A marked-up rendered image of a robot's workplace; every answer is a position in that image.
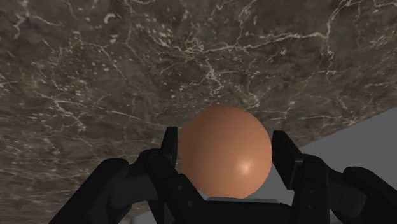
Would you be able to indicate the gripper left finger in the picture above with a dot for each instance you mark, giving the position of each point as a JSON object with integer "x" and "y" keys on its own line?
{"x": 155, "y": 173}

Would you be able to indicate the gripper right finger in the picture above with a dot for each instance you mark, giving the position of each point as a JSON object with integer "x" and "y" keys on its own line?
{"x": 313, "y": 180}

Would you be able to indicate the brown egg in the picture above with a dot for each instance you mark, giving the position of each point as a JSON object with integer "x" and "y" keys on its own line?
{"x": 225, "y": 152}

